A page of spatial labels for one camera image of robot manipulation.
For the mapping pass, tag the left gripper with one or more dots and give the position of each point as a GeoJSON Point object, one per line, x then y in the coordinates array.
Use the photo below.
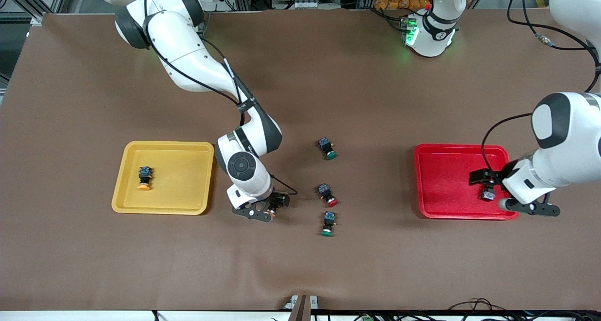
{"type": "Point", "coordinates": [494, 176]}

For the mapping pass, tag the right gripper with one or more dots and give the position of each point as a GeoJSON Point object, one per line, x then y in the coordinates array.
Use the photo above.
{"type": "Point", "coordinates": [280, 199]}

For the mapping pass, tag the yellow push button switch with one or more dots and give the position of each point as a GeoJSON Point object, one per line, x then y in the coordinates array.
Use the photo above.
{"type": "Point", "coordinates": [272, 212]}
{"type": "Point", "coordinates": [144, 178]}

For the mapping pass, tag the red push button switch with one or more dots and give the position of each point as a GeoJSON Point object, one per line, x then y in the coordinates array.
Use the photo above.
{"type": "Point", "coordinates": [327, 194]}
{"type": "Point", "coordinates": [488, 194]}

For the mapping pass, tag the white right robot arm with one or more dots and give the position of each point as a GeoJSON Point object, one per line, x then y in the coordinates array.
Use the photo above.
{"type": "Point", "coordinates": [188, 53]}

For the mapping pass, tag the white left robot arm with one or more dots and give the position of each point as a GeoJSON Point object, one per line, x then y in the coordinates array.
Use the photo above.
{"type": "Point", "coordinates": [568, 124]}

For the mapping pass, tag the red plastic tray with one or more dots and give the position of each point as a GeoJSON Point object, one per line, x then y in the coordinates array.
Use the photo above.
{"type": "Point", "coordinates": [446, 171]}

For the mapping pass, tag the brown table cover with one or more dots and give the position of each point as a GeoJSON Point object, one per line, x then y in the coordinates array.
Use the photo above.
{"type": "Point", "coordinates": [300, 264]}

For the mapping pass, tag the yellow plastic tray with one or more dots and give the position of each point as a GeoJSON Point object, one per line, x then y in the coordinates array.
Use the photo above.
{"type": "Point", "coordinates": [162, 152]}

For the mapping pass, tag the white power strip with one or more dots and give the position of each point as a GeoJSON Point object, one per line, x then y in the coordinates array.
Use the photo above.
{"type": "Point", "coordinates": [305, 4]}

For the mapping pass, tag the green push button switch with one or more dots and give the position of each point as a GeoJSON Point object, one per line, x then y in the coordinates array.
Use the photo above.
{"type": "Point", "coordinates": [328, 224]}
{"type": "Point", "coordinates": [327, 148]}

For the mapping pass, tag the metal table bracket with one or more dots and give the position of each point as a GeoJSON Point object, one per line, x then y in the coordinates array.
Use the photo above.
{"type": "Point", "coordinates": [300, 311]}

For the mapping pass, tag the aluminium frame profile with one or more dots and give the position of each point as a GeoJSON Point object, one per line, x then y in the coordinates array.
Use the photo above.
{"type": "Point", "coordinates": [36, 18]}

